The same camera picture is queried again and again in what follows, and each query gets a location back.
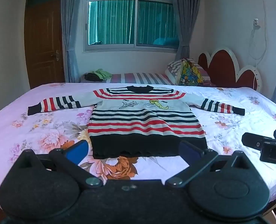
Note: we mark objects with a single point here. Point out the bed with floral sheet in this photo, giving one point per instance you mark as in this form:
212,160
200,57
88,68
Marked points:
233,121

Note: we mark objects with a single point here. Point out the striped pillows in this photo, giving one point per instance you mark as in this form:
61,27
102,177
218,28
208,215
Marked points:
173,68

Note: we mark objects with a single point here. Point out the sliding glass window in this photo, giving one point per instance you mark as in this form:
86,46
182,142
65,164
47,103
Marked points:
133,18

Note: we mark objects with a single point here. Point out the striped knit sweater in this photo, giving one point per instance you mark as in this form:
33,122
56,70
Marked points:
142,121

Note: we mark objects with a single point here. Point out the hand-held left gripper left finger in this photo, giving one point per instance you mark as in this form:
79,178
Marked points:
78,152

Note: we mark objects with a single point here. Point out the green folded garment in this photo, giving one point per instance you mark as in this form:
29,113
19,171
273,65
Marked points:
102,74

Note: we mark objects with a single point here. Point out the red and white headboard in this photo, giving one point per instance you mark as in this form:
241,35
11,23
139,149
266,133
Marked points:
226,67

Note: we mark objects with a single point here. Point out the white wall plug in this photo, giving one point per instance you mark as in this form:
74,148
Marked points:
257,23

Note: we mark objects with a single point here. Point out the grey curtain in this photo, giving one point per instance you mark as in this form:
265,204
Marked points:
70,32
181,23

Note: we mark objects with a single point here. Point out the dark folded garment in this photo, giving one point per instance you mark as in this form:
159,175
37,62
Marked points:
90,76

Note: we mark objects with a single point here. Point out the colourful printed bag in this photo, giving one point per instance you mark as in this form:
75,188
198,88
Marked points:
189,73

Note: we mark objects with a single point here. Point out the brown wooden door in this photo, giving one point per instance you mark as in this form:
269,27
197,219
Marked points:
44,42

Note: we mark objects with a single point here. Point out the striped mattress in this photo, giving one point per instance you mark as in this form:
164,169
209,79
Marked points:
140,77

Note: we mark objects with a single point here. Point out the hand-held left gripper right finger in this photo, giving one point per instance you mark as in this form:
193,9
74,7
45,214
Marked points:
189,150

